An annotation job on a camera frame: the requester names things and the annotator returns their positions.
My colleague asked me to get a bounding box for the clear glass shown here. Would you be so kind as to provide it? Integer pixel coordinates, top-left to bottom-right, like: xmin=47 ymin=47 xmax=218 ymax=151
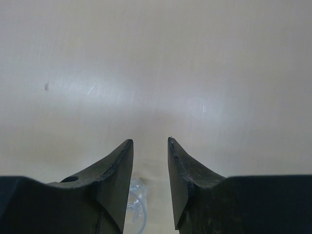
xmin=123 ymin=178 xmax=147 ymax=234

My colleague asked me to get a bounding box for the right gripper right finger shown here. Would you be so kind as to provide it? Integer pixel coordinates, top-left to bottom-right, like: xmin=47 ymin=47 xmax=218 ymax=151
xmin=168 ymin=137 xmax=312 ymax=234

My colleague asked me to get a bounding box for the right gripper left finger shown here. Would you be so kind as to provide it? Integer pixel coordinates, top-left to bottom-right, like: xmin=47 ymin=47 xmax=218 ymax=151
xmin=0 ymin=139 xmax=134 ymax=234

